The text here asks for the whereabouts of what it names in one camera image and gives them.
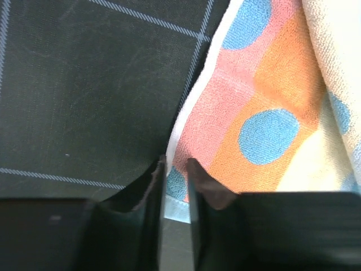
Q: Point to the polka dot striped towel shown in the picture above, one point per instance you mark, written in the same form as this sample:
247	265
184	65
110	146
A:
277	104

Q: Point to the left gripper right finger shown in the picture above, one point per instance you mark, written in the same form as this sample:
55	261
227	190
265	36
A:
271	231

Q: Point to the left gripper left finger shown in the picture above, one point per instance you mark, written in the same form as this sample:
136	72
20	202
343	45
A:
122	232

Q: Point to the black grid mat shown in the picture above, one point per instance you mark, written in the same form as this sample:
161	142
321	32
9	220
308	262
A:
90	90

